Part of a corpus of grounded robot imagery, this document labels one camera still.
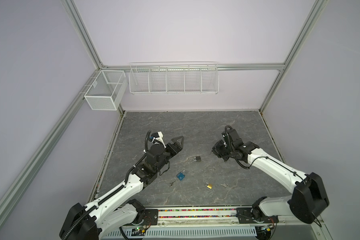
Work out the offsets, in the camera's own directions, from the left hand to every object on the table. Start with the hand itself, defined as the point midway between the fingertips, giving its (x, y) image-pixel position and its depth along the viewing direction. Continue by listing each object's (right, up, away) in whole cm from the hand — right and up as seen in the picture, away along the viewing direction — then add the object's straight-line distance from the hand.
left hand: (181, 143), depth 75 cm
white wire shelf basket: (-5, +40, +23) cm, 47 cm away
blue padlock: (0, -21, +12) cm, 24 cm away
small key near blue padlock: (-6, -25, +9) cm, 27 cm away
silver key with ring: (+25, -25, +8) cm, 36 cm away
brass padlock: (+16, -25, +8) cm, 31 cm away
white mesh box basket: (-51, +32, +26) cm, 66 cm away
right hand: (+16, -5, +8) cm, 19 cm away
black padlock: (+10, -12, +19) cm, 24 cm away
